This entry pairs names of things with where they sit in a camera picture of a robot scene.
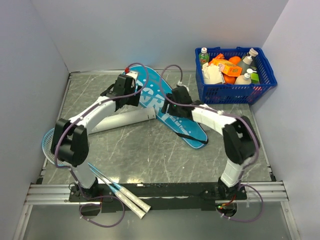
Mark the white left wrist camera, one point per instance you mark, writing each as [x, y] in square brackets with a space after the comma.
[133, 74]

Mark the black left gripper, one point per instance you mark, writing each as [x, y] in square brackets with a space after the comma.
[134, 100]

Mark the blue plastic shopping basket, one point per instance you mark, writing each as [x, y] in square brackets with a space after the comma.
[236, 94]

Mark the orange snack box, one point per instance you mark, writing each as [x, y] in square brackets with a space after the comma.
[227, 67]

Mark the green carton box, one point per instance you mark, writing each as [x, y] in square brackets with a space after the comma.
[255, 78]

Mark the white shuttlecock tube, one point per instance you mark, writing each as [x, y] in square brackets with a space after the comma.
[124, 119]

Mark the blue sport racket bag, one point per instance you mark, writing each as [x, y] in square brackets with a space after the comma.
[153, 96]

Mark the small orange packet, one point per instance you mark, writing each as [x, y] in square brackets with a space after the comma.
[219, 56]

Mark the cream pump lotion bottle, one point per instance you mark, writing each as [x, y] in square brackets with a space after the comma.
[244, 79]

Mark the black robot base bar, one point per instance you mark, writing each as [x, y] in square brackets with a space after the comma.
[185, 195]

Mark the aluminium frame rail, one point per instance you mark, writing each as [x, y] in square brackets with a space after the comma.
[58, 194]

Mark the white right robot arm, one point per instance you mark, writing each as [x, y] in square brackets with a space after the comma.
[241, 143]

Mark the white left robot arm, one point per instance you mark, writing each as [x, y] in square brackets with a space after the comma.
[70, 145]

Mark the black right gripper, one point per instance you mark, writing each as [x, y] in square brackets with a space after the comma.
[170, 110]

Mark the grey pump bottle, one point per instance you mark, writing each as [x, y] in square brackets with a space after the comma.
[246, 62]

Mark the orange fruit back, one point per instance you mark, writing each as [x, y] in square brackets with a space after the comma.
[234, 60]

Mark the cream paper bag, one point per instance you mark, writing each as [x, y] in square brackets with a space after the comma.
[212, 74]

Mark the blue badminton racket lower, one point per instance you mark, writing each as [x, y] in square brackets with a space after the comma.
[102, 186]

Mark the orange fruit front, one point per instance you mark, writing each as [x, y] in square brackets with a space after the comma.
[229, 79]

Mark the green drink bottle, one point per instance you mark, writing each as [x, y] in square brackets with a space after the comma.
[203, 56]

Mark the orange fruit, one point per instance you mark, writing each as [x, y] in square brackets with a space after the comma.
[229, 79]
[234, 60]

